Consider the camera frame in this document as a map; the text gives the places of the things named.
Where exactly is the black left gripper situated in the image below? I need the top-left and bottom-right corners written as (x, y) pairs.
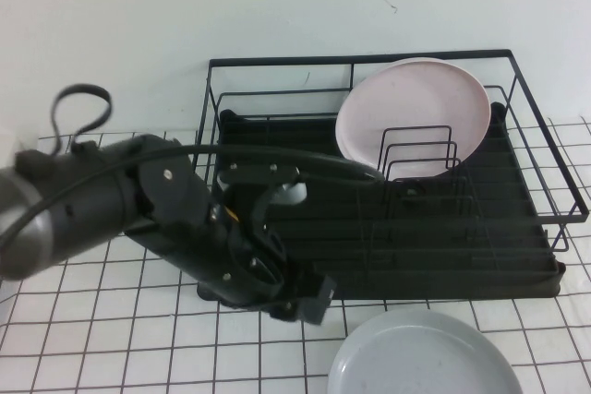
top-left (124, 195), bottom-right (339, 327)

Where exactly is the light blue plate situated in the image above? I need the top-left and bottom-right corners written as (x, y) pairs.
top-left (326, 309), bottom-right (525, 394)

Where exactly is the pale pink plate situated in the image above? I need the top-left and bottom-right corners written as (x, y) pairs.
top-left (334, 57), bottom-right (492, 181)

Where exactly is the white black-grid tablecloth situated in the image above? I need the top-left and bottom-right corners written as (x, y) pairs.
top-left (0, 116), bottom-right (591, 394)

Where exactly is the black wire dish rack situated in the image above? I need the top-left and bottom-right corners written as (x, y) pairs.
top-left (191, 48), bottom-right (589, 275)
top-left (196, 101), bottom-right (567, 311)

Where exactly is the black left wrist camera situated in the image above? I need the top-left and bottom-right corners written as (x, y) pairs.
top-left (216, 161), bottom-right (309, 247)

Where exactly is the long black camera cable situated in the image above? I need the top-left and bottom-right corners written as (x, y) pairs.
top-left (0, 143), bottom-right (387, 253)

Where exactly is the looped black arm cable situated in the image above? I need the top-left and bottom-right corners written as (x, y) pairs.
top-left (49, 83), bottom-right (114, 156)

